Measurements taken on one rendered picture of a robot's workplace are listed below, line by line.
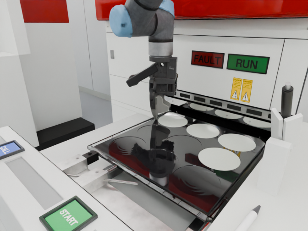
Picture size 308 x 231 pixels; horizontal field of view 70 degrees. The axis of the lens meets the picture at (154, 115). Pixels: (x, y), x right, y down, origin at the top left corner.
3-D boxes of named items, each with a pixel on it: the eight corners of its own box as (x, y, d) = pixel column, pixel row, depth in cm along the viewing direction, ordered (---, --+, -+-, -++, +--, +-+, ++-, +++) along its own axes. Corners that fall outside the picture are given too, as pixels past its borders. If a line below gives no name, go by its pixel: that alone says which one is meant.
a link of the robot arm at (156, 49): (145, 42, 63) (151, 40, 71) (145, 58, 65) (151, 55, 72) (171, 42, 62) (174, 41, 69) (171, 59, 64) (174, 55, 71)
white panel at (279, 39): (114, 102, 117) (109, 20, 102) (283, 160, 67) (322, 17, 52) (110, 103, 115) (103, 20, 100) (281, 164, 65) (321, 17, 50)
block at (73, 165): (80, 162, 56) (79, 152, 55) (88, 168, 54) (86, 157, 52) (49, 178, 50) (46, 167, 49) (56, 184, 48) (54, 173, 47)
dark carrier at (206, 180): (171, 112, 83) (171, 111, 83) (267, 142, 62) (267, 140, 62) (94, 147, 60) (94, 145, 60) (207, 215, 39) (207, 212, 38)
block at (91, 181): (99, 176, 51) (98, 165, 50) (108, 182, 49) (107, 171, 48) (67, 194, 45) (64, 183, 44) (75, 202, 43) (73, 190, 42)
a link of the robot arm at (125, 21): (118, -17, 50) (155, -12, 56) (103, 21, 58) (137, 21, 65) (133, 10, 48) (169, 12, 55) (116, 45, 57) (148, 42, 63)
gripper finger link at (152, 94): (154, 110, 70) (154, 84, 67) (149, 110, 70) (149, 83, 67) (156, 105, 74) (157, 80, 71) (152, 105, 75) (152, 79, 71)
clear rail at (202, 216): (90, 147, 61) (90, 143, 60) (214, 223, 38) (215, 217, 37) (86, 149, 60) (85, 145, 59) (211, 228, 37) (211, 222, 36)
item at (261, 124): (165, 116, 92) (166, 94, 89) (280, 154, 65) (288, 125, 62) (163, 117, 91) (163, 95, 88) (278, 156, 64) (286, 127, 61)
